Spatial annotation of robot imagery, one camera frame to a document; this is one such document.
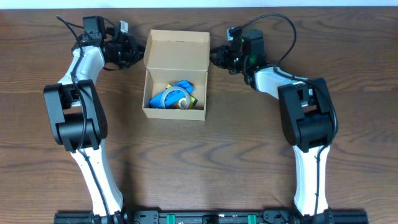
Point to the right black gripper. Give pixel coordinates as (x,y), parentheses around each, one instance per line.
(221,51)

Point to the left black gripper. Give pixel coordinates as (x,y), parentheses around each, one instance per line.
(130,43)

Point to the brown cardboard box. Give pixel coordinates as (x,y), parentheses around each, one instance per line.
(172,56)

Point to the blue plastic block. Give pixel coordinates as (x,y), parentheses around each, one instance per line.
(172,93)

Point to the yellow highlighter pen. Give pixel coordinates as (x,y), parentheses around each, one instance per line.
(192,104)

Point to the small yellow tape roll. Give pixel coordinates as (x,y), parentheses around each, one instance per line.
(183,104)

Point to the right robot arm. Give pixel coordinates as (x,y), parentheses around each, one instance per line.
(307,115)

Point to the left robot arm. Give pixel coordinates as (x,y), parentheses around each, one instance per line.
(77,118)

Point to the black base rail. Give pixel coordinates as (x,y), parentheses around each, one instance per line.
(262,217)

